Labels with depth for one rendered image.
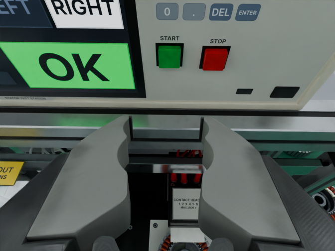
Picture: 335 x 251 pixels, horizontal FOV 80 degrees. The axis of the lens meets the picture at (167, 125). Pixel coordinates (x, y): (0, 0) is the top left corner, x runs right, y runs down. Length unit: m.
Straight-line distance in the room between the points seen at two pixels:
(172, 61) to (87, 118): 0.11
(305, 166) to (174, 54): 0.23
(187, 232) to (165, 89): 0.28
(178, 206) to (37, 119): 0.25
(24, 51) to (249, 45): 0.18
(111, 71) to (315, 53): 0.17
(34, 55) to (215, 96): 0.17
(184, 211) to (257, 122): 0.21
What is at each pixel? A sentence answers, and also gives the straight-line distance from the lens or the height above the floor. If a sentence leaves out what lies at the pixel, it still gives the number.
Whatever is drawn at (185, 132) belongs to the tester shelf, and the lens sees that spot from 0.21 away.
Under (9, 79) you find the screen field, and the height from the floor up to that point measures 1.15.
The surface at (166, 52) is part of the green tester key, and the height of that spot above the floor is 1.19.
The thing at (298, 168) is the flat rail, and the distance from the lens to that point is 0.33.
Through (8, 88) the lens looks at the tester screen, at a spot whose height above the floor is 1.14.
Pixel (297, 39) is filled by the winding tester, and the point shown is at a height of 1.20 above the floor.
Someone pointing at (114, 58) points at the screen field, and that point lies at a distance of 0.19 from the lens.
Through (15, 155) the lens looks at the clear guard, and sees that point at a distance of 0.31.
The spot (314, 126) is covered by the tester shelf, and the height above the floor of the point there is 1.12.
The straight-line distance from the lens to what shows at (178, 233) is 0.41.
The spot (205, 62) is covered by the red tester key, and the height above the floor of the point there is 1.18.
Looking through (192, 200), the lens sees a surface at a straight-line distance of 0.38.
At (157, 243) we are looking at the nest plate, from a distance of 0.51.
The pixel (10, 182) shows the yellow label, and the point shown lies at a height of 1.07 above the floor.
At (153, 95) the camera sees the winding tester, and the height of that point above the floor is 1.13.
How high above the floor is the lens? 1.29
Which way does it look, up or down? 54 degrees down
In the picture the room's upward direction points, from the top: 1 degrees clockwise
